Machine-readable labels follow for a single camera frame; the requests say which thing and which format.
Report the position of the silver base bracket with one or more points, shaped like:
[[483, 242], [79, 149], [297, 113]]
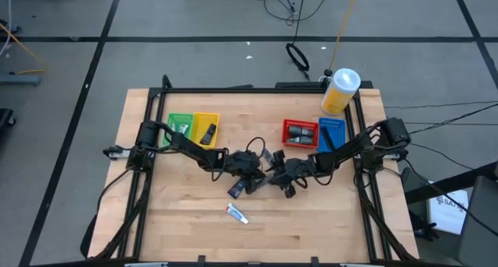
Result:
[[400, 155], [116, 152]]

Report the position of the black comb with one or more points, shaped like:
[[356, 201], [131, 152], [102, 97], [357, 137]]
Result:
[[327, 138]]

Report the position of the green plastic basket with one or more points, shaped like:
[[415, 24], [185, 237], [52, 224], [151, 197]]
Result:
[[179, 117]]

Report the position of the yellow plastic basket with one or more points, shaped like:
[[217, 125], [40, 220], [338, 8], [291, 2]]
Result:
[[200, 121]]

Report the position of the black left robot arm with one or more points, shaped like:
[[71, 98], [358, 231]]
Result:
[[194, 150]]

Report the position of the white yellow wipes canister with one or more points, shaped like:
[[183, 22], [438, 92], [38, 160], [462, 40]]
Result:
[[340, 92]]

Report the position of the dark blue sachet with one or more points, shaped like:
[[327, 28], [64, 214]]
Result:
[[236, 188]]

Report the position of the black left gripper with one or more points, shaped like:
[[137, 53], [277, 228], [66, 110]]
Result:
[[245, 166]]

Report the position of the blue plastic basket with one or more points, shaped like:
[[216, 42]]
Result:
[[338, 134]]

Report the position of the grey comb sachet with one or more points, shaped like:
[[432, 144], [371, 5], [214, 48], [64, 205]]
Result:
[[268, 157]]

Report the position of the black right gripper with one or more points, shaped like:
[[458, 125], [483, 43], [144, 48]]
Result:
[[297, 173]]

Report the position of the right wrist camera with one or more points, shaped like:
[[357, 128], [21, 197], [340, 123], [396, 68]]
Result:
[[279, 159]]

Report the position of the grey body wash bottle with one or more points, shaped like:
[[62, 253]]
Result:
[[300, 131]]

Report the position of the small white tube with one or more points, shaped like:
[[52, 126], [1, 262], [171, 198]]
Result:
[[173, 125]]

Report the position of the black table frame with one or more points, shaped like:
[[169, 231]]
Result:
[[253, 90]]

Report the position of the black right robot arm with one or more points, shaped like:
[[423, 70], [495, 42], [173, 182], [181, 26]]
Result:
[[350, 150]]

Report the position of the white toothpaste tube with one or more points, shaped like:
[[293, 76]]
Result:
[[236, 213]]

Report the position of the red plastic basket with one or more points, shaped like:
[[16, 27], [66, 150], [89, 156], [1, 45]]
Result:
[[285, 132]]

